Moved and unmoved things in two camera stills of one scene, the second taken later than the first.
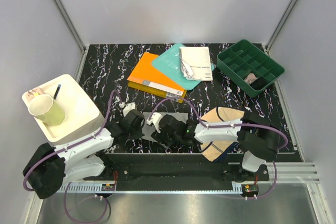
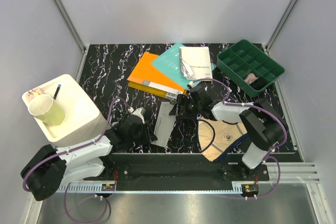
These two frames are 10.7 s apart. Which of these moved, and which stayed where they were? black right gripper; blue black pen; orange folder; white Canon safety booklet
Moved: black right gripper
Stayed: blue black pen; orange folder; white Canon safety booklet
